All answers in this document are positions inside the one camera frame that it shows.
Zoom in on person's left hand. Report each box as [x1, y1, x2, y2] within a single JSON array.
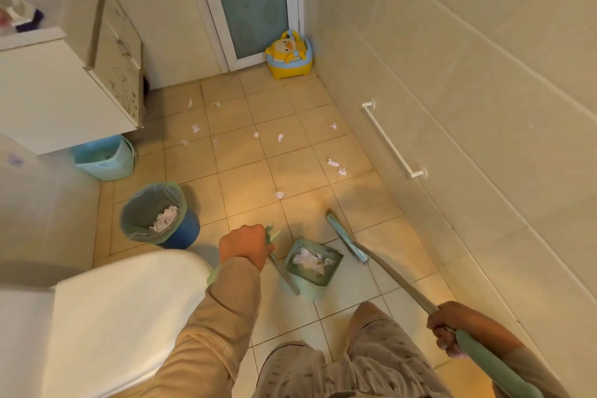
[[218, 224, 276, 272]]

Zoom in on blue lined trash bin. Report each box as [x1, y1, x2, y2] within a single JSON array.
[[119, 182, 201, 251]]

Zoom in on white vanity cabinet with sink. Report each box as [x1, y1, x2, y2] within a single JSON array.
[[0, 0, 146, 156]]

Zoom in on white towel bar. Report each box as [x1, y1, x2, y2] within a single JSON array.
[[361, 99, 428, 179]]

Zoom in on light blue bucket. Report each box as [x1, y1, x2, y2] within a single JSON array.
[[70, 134, 137, 182]]

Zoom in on frosted glass door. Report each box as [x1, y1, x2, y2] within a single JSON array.
[[188, 0, 305, 72]]

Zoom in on green dustpan with steel handle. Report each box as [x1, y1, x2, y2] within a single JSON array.
[[206, 224, 345, 304]]

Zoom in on person's right hand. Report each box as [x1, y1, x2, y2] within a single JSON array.
[[426, 300, 491, 359]]

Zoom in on white toilet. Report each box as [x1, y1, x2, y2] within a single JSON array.
[[0, 249, 213, 398]]

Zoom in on grey patterned trousers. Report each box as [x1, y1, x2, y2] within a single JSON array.
[[251, 302, 453, 398]]

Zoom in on yellow duck potty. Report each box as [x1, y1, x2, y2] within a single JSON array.
[[264, 29, 314, 81]]

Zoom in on person's left forearm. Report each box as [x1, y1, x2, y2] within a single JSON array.
[[139, 256, 263, 398]]

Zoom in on white paper scraps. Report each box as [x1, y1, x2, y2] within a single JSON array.
[[179, 99, 348, 201]]

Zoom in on green broom with steel handle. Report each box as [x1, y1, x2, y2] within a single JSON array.
[[325, 211, 545, 398]]

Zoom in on beige tiled floor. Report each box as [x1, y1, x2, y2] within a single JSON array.
[[91, 64, 528, 398]]

